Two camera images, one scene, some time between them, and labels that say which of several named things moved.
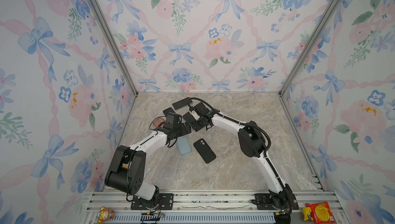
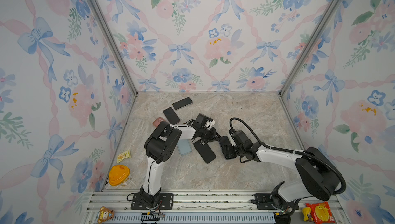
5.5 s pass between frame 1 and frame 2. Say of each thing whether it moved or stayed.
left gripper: moved
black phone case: stayed
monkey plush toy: stayed
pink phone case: stayed
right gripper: moved
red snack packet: stayed
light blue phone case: stayed
